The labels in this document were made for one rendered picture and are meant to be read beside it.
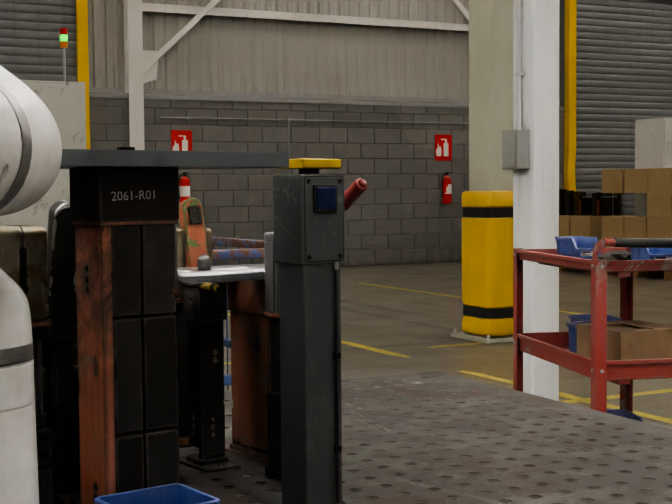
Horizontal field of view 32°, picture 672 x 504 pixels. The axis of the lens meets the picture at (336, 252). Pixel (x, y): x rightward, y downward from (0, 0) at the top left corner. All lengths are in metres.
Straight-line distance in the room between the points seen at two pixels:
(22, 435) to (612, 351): 2.93
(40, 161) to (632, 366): 2.89
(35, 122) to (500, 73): 7.87
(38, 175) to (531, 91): 4.65
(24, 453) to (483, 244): 7.80
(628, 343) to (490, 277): 5.00
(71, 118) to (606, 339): 6.68
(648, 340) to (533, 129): 1.99
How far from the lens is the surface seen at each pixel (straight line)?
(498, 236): 8.69
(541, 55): 5.61
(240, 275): 1.75
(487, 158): 8.76
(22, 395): 1.00
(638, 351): 3.78
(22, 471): 1.01
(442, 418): 2.20
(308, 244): 1.48
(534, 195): 5.56
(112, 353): 1.35
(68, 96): 9.72
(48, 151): 1.04
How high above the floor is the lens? 1.12
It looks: 3 degrees down
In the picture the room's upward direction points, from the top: 1 degrees counter-clockwise
